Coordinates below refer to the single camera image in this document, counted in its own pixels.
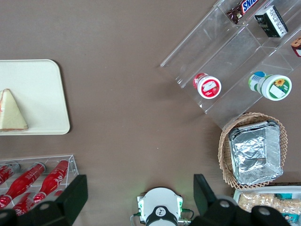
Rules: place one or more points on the large clear snack bag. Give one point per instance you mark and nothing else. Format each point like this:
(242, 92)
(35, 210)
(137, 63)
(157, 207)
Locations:
(254, 202)

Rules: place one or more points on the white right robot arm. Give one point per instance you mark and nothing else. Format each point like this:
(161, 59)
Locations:
(160, 197)

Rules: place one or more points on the triangular white bread sandwich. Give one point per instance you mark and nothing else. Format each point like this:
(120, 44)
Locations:
(11, 113)

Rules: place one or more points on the clear acrylic stepped shelf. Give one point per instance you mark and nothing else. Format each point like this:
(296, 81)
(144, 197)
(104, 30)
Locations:
(235, 54)

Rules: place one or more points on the black and white carton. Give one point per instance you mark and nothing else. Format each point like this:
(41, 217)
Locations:
(270, 21)

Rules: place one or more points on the clear acrylic bottle rack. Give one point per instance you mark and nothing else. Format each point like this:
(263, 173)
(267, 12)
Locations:
(73, 164)

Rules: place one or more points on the teal snack box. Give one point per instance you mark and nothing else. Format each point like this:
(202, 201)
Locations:
(287, 217)

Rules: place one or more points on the red lid yogurt cup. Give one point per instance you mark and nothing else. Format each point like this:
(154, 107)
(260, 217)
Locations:
(209, 87)

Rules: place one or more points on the green lid yogurt cup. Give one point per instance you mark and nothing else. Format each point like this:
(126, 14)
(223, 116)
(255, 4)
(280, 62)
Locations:
(275, 87)

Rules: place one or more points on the cream rectangular serving tray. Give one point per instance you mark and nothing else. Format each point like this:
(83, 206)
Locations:
(42, 82)

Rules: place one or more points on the small clear snack bag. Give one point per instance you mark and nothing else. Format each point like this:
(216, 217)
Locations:
(287, 204)

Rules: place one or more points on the light tan wicker basket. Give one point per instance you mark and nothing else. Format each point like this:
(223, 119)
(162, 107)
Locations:
(224, 150)

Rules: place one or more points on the red cola bottle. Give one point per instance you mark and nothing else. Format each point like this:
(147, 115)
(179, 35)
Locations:
(23, 203)
(54, 179)
(4, 174)
(23, 184)
(58, 193)

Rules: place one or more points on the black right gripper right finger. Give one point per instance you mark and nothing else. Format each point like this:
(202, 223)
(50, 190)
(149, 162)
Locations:
(209, 209)

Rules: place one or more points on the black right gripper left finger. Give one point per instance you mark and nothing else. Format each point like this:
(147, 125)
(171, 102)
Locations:
(68, 207)

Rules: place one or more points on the small teal snack packet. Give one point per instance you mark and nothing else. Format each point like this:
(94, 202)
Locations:
(283, 196)

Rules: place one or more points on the foil wrapped packages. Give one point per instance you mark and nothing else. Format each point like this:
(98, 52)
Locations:
(254, 153)

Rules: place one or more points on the white rectangular snack tray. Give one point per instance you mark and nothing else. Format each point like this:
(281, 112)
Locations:
(237, 191)

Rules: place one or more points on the red cookie box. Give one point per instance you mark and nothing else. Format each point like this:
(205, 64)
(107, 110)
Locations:
(296, 47)

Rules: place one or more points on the brown Snickers bar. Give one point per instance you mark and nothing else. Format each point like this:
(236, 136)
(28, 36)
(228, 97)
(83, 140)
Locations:
(249, 4)

